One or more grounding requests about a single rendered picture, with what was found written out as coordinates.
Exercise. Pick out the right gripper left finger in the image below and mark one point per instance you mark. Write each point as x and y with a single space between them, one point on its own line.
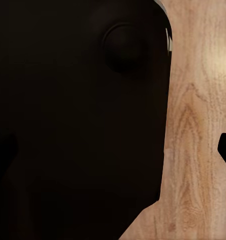
8 150

